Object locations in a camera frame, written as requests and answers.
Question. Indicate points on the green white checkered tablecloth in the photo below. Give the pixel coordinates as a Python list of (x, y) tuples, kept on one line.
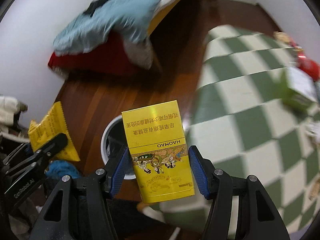
[(241, 125)]

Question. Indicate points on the light blue duvet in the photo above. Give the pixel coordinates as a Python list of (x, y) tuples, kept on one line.
[(130, 18)]

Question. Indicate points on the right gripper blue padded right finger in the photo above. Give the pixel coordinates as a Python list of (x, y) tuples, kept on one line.
[(202, 170)]

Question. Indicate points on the red blanket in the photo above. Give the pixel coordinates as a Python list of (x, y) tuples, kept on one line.
[(116, 56)]

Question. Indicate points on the green white cardboard box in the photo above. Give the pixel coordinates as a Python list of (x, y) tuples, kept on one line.
[(295, 89)]

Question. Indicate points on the wooden bed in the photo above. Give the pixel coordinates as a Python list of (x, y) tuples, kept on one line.
[(160, 12)]

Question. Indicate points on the black clothing on bed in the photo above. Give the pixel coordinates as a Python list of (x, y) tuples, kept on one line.
[(94, 5)]

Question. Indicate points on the white round trash bin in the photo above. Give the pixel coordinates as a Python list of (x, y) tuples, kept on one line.
[(113, 139)]

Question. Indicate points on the blue cloth on floor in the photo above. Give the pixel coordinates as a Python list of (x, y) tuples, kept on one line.
[(59, 168)]

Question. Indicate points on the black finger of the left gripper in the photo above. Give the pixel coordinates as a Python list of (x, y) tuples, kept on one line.
[(50, 149)]

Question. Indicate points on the crumpled white paper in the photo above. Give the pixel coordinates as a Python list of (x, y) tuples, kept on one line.
[(313, 131)]

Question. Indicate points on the red cola can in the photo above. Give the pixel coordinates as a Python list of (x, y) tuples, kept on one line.
[(309, 66)]

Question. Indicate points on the yellow snack bag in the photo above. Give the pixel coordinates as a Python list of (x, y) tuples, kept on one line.
[(50, 126)]

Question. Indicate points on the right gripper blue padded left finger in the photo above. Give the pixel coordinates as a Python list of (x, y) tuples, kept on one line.
[(116, 168)]

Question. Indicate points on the yellow cigarette box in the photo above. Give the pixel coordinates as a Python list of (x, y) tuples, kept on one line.
[(159, 154)]

